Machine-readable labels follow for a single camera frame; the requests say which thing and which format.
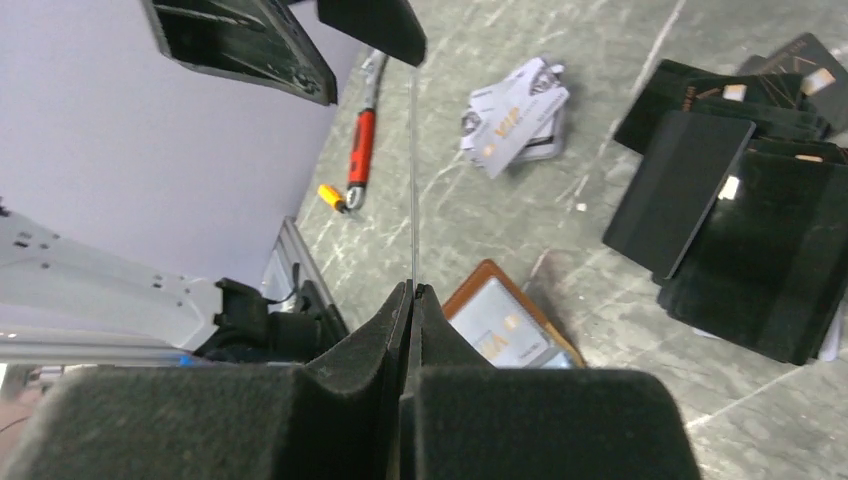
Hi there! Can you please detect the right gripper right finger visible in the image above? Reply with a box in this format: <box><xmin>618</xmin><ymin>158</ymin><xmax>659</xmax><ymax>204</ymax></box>
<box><xmin>400</xmin><ymin>284</ymin><xmax>701</xmax><ymax>479</ymax></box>

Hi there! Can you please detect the yellow handled screwdriver left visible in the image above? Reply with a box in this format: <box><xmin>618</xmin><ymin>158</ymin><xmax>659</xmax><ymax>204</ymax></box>
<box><xmin>317</xmin><ymin>184</ymin><xmax>348</xmax><ymax>214</ymax></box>

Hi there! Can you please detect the single black card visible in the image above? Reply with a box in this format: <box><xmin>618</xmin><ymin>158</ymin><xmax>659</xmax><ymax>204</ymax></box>
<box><xmin>408</xmin><ymin>68</ymin><xmax>420</xmax><ymax>285</ymax></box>

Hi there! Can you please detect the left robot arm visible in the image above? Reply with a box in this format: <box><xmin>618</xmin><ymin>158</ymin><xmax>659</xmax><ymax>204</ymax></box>
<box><xmin>1</xmin><ymin>1</ymin><xmax>427</xmax><ymax>363</ymax></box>

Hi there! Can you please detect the single silver VIP card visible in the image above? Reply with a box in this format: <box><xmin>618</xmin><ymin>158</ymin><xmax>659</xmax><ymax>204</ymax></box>
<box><xmin>450</xmin><ymin>277</ymin><xmax>583</xmax><ymax>369</ymax></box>

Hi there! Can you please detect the aluminium rail frame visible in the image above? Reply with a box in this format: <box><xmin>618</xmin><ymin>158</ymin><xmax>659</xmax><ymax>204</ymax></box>
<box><xmin>259</xmin><ymin>216</ymin><xmax>334</xmax><ymax>311</ymax></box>

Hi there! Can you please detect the red handled adjustable wrench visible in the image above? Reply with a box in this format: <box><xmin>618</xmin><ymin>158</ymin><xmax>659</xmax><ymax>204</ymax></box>
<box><xmin>345</xmin><ymin>50</ymin><xmax>388</xmax><ymax>211</ymax></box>

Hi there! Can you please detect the brown leather card holder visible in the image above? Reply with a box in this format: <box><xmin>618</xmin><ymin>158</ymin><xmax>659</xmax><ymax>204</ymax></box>
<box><xmin>442</xmin><ymin>259</ymin><xmax>586</xmax><ymax>369</ymax></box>

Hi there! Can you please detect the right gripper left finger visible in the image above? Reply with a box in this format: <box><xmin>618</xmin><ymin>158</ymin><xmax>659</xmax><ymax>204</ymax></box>
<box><xmin>1</xmin><ymin>282</ymin><xmax>412</xmax><ymax>479</ymax></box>

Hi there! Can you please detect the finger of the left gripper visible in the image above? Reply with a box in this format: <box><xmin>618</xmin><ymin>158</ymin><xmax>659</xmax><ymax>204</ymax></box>
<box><xmin>142</xmin><ymin>0</ymin><xmax>338</xmax><ymax>106</ymax></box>
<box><xmin>316</xmin><ymin>0</ymin><xmax>427</xmax><ymax>67</ymax></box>

